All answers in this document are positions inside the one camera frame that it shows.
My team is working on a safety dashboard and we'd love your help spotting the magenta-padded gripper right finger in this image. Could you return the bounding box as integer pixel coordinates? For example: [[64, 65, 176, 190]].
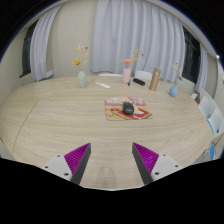
[[131, 142, 183, 185]]

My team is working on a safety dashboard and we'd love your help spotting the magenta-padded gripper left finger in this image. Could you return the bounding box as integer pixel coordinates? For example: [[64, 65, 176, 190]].
[[42, 142, 92, 186]]

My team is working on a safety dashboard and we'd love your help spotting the black computer mouse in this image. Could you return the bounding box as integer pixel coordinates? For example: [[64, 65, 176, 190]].
[[122, 101, 135, 116]]

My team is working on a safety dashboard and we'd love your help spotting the cartoon print mouse pad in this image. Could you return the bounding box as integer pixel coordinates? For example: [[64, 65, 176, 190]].
[[104, 96, 153, 122]]

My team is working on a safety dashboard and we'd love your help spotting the black rectangular box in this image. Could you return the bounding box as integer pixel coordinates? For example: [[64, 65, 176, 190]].
[[132, 77, 146, 87]]

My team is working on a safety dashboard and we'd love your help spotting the white remote control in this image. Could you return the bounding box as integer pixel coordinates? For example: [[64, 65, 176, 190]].
[[95, 81, 112, 90]]

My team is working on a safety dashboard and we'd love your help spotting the gold thermos bottle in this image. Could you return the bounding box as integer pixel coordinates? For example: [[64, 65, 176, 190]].
[[148, 67, 162, 92]]

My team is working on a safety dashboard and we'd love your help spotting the pale green vase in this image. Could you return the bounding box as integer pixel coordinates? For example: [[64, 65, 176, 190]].
[[77, 70, 88, 89]]

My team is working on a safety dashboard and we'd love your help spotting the pink vase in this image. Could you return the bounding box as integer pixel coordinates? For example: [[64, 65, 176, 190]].
[[121, 67, 132, 85]]

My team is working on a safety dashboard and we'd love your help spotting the beige dried flower sprig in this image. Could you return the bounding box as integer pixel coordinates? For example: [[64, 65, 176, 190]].
[[171, 62, 184, 86]]

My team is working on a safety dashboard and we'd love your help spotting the yellow dried flower bunch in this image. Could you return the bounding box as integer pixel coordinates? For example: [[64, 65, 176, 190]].
[[72, 45, 90, 72]]

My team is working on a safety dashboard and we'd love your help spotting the orange pink flower bunch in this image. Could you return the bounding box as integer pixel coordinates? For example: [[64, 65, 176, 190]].
[[120, 48, 145, 69]]

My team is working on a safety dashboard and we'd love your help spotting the narrow white curtain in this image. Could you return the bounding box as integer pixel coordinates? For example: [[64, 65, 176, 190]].
[[29, 3, 63, 83], [194, 43, 209, 94]]

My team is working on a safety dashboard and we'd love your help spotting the dark window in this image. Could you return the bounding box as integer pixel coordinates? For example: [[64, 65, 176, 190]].
[[19, 20, 37, 79], [181, 26, 201, 84]]

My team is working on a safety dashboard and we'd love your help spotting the wide white curtain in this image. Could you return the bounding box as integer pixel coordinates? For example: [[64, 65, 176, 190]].
[[90, 0, 186, 83]]

